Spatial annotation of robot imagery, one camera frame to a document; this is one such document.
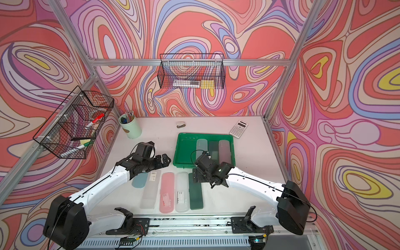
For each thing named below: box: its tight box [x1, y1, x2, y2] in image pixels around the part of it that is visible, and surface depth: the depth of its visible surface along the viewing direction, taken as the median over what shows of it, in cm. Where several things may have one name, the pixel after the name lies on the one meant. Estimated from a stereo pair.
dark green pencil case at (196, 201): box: [188, 172, 204, 210], surface depth 82 cm
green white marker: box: [59, 141, 92, 157], surface depth 73 cm
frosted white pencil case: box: [195, 139, 209, 160], surface depth 103 cm
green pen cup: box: [118, 113, 143, 140], surface depth 103 cm
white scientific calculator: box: [229, 119, 249, 140], surface depth 113 cm
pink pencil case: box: [159, 172, 175, 214], surface depth 84 cm
